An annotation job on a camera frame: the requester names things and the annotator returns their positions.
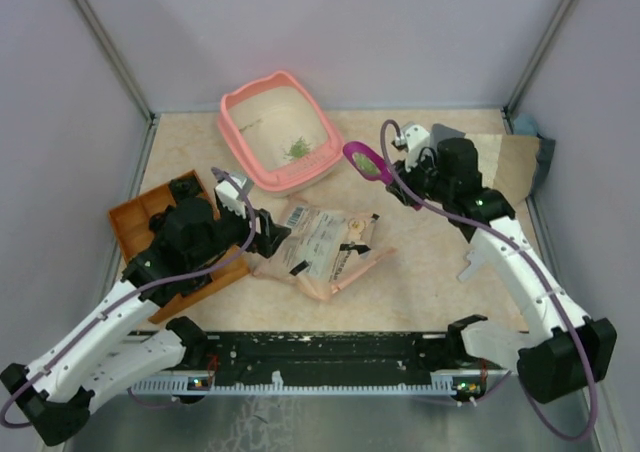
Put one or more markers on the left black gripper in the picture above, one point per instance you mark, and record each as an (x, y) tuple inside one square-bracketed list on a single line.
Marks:
[(270, 236)]

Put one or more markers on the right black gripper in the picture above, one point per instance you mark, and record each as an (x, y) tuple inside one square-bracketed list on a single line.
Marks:
[(399, 169)]

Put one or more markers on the purple plastic scoop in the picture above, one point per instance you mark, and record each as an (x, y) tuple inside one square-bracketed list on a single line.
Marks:
[(369, 164)]

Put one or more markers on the beige cat litter bag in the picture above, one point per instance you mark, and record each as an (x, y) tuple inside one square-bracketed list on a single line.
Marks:
[(327, 250)]

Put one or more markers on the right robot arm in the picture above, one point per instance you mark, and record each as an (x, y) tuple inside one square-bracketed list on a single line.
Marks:
[(564, 348)]

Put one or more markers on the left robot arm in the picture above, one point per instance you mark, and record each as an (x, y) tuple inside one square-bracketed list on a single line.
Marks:
[(58, 392)]

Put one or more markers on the pink litter box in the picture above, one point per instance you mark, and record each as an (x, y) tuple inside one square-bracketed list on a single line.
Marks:
[(262, 118)]

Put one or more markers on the green litter pellets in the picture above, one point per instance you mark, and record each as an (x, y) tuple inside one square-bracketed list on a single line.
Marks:
[(298, 149)]

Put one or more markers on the grey beige folded cloth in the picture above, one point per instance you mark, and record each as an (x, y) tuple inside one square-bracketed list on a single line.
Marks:
[(516, 165)]

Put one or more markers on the black part in tray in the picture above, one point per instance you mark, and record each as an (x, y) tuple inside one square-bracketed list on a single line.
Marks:
[(185, 187)]

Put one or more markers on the blue cloth in corner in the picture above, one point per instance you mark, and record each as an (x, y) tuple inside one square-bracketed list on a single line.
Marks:
[(525, 125)]

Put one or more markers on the orange compartment tray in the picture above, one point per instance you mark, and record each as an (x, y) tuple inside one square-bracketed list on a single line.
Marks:
[(145, 217)]

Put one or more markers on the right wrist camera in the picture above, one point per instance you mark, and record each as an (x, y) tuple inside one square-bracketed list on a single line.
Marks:
[(412, 139)]

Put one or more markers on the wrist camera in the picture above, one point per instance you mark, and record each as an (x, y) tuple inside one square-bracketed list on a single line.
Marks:
[(229, 197), (412, 139)]

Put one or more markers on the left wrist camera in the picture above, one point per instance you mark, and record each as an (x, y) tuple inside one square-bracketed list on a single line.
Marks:
[(229, 197)]

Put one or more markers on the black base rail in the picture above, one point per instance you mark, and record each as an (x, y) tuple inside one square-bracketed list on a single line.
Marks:
[(321, 359)]

